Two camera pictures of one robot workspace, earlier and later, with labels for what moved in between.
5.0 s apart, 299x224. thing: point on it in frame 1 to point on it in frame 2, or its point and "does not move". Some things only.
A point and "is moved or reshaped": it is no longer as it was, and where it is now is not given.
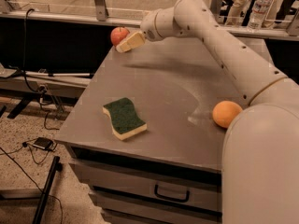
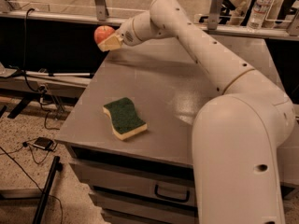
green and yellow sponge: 125,122 does not move
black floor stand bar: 56,166 does not move
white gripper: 149,28 to 127,32
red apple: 118,35 is moved or reshaped
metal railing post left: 102,13 does not move
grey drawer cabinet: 141,134 does not move
